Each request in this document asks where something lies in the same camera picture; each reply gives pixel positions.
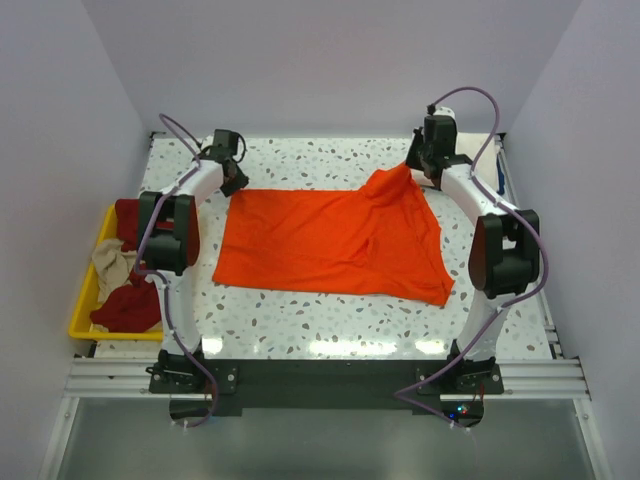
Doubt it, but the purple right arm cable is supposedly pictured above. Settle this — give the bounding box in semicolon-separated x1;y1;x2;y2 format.
394;87;551;426

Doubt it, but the dark red t-shirt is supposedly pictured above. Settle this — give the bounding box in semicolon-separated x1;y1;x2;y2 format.
90;199;161;334

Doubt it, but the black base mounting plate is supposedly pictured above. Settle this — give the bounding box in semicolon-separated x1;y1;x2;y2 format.
146;353;504;420

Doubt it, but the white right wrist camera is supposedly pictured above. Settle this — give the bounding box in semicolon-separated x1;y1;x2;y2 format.
434;106;456;119

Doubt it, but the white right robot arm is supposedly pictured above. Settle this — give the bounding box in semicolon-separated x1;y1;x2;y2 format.
405;106;540;393

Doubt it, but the folded blue t-shirt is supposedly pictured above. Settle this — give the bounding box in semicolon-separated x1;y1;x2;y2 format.
496;151;506;196

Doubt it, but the yellow plastic bin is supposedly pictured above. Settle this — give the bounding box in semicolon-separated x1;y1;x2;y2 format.
68;204;162;341

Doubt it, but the aluminium frame rail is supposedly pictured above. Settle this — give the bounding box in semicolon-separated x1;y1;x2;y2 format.
62;355;171;399

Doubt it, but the beige t-shirt in bin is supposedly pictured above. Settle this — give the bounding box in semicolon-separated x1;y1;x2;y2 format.
91;238;147;304

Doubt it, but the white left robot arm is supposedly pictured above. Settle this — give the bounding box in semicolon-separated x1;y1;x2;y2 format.
134;129;249;392

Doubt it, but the orange t-shirt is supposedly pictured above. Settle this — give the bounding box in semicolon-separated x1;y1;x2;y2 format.
212;164;454;307

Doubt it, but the folded cream t-shirt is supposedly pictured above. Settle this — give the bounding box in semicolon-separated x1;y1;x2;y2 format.
456;132;499;191

